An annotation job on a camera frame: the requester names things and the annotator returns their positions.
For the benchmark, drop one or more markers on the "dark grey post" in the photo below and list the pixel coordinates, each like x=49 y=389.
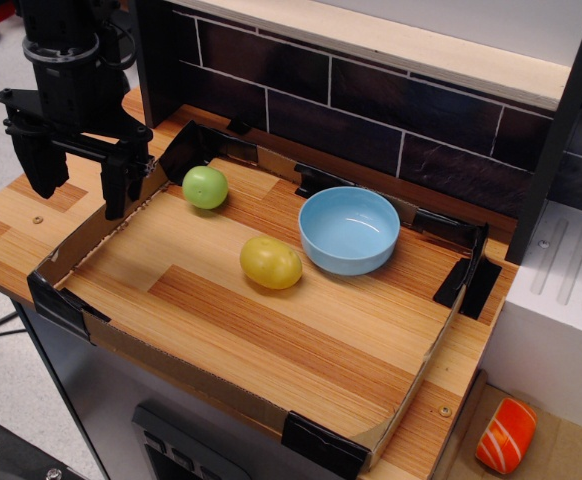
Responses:
x=157 y=59
x=549 y=161

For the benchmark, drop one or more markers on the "orange salmon sushi toy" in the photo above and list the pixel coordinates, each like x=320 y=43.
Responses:
x=507 y=437

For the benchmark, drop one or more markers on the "cardboard fence with black tape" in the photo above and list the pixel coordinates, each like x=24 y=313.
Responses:
x=314 y=379

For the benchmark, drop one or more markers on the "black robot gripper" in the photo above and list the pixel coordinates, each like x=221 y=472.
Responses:
x=78 y=109

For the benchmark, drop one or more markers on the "grey oven control panel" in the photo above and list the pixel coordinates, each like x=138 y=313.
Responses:
x=190 y=448

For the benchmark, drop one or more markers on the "dark grey left post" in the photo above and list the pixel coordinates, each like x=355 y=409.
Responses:
x=157 y=59

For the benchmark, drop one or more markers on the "yellow toy potato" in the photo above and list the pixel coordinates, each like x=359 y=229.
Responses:
x=270 y=263

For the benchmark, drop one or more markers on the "white toy sink drainboard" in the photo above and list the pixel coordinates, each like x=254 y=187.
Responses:
x=535 y=352

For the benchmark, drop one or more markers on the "dark grey right post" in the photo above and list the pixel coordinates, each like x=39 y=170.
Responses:
x=549 y=161

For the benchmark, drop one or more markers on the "light blue bowl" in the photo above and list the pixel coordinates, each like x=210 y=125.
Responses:
x=348 y=230

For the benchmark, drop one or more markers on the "green toy pear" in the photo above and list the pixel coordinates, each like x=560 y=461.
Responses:
x=205 y=187

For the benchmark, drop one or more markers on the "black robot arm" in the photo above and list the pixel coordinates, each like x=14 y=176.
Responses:
x=75 y=33

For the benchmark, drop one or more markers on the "light wooden shelf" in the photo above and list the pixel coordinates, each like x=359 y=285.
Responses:
x=478 y=67

